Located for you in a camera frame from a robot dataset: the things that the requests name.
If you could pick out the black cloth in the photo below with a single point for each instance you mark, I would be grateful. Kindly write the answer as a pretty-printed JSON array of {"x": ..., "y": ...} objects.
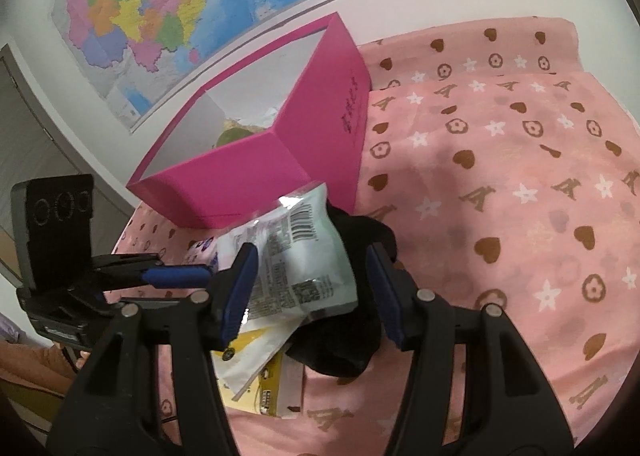
[{"x": 345, "y": 336}]

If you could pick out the white barcode packet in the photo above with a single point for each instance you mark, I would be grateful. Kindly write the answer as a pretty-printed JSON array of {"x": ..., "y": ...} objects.
[{"x": 300, "y": 261}]

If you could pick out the green plush toy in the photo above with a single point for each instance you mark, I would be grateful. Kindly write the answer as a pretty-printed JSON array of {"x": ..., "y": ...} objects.
[{"x": 232, "y": 138}]

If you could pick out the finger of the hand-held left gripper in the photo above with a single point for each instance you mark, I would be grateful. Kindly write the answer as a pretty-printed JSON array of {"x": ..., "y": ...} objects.
[{"x": 175, "y": 275}]

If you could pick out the pink cardboard box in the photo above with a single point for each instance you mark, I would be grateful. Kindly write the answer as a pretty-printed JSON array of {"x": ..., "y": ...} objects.
[{"x": 320, "y": 135}]

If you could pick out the grey door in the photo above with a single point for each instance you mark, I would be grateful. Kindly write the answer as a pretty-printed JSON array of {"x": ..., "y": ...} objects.
[{"x": 30, "y": 135}]

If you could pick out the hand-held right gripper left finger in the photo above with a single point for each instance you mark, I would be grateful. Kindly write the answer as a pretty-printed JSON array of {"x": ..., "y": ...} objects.
[{"x": 237, "y": 296}]

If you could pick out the person's left forearm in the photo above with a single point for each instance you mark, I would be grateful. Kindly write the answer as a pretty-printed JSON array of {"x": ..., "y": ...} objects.
[{"x": 30, "y": 366}]

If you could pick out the colourful wall map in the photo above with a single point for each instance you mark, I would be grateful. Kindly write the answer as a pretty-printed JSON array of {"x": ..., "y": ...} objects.
[{"x": 150, "y": 10}]

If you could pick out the light purple cloth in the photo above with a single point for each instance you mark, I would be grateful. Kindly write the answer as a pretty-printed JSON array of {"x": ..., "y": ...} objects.
[{"x": 7, "y": 328}]

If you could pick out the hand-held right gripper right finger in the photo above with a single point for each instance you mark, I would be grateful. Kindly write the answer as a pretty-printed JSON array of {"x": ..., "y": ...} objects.
[{"x": 385, "y": 296}]

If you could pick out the yellow snack packet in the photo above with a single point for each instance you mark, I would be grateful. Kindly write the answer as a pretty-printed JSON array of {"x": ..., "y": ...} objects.
[{"x": 280, "y": 386}]

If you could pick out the pink printed blanket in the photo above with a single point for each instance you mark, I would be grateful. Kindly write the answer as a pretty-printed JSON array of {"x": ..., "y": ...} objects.
[{"x": 500, "y": 186}]

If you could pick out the white packet yellow circle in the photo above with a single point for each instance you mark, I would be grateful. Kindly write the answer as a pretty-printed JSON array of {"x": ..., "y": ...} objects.
[{"x": 245, "y": 361}]

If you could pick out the purple label packet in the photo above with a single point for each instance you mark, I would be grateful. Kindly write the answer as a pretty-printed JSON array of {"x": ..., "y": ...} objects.
[{"x": 202, "y": 253}]

